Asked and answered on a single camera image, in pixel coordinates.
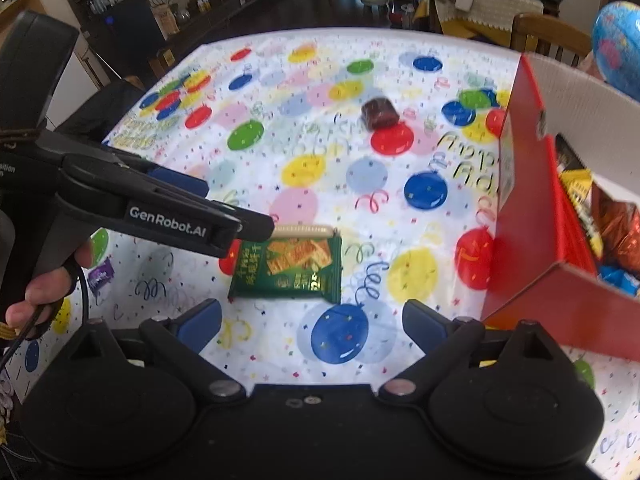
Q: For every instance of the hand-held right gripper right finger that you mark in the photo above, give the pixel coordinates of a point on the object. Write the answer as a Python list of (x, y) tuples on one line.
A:
[(424, 322)]

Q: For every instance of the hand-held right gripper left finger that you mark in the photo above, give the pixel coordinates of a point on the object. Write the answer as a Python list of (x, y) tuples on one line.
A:
[(201, 322)]

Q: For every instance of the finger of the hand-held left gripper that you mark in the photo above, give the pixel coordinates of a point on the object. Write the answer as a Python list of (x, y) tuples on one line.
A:
[(165, 215), (180, 180)]

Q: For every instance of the green cracker packet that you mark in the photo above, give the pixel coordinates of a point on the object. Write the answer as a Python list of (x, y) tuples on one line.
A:
[(290, 265)]

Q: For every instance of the red cardboard box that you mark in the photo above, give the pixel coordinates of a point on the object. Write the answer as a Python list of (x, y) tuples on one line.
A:
[(525, 220)]

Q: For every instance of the red-brown foil snack packet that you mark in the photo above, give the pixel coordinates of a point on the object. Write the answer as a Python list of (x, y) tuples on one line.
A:
[(620, 225)]

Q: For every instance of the person's left hand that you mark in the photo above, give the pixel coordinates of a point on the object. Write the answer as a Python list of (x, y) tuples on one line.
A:
[(40, 300)]

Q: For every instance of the black jacket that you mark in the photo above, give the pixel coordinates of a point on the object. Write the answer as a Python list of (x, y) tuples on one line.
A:
[(105, 107)]

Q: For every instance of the purple wrapped candy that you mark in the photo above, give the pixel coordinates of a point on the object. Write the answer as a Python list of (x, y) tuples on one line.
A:
[(101, 274)]

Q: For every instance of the black cabinet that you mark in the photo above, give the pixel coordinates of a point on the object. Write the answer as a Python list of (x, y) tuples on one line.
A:
[(125, 25)]

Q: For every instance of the balloon-print tablecloth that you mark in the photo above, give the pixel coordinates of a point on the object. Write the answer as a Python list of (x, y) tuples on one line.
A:
[(310, 110)]

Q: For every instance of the long dark television cabinet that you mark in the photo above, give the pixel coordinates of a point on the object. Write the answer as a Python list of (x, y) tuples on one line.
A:
[(225, 5)]

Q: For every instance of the yellow snack packet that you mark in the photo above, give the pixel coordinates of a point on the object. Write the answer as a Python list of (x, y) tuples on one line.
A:
[(582, 205)]

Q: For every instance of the blue snack packet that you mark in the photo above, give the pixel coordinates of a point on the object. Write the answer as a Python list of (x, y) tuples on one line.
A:
[(620, 280)]

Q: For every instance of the dark red wrapped candy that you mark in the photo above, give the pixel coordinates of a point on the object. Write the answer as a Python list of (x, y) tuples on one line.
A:
[(379, 112)]

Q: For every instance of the round wooden stool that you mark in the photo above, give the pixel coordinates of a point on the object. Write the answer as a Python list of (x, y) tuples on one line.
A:
[(374, 0)]

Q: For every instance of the wooden chair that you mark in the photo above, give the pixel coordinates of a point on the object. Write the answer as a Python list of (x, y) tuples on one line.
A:
[(550, 35)]

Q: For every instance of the blue globe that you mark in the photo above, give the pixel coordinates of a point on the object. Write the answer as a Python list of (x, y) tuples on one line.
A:
[(617, 45)]

